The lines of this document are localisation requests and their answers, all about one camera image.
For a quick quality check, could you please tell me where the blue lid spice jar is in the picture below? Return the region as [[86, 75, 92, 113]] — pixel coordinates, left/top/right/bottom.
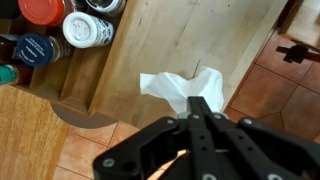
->
[[15, 32, 74, 68]]

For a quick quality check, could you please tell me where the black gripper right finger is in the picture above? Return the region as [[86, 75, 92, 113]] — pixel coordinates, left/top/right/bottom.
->
[[197, 96, 320, 180]]

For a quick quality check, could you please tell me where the wooden condiment tray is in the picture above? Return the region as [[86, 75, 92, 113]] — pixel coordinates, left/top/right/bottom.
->
[[0, 0, 129, 116]]

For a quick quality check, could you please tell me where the metal lidded canister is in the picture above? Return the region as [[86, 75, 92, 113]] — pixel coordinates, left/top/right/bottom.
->
[[84, 0, 128, 17]]

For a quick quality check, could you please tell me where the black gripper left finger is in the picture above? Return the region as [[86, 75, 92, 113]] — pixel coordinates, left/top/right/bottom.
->
[[92, 96, 214, 180]]

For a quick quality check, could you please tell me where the dark glass bottle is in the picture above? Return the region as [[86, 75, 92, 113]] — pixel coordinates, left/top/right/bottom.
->
[[0, 33, 21, 65], [0, 0, 22, 20]]

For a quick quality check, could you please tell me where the white shaker printed label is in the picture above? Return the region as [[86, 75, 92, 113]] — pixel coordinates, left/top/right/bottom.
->
[[62, 11, 116, 49]]

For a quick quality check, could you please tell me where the black stand foot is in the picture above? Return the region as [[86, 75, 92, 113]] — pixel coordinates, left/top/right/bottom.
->
[[275, 39, 320, 65]]

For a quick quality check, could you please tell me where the green lid bottle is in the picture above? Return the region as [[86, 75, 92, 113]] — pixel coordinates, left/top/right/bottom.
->
[[0, 63, 34, 86]]

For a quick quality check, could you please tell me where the white tissue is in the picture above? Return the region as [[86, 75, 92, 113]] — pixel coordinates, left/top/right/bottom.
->
[[139, 66, 225, 116]]

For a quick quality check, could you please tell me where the red lid spice jar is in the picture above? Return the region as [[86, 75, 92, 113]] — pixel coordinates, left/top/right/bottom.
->
[[17, 0, 76, 27]]

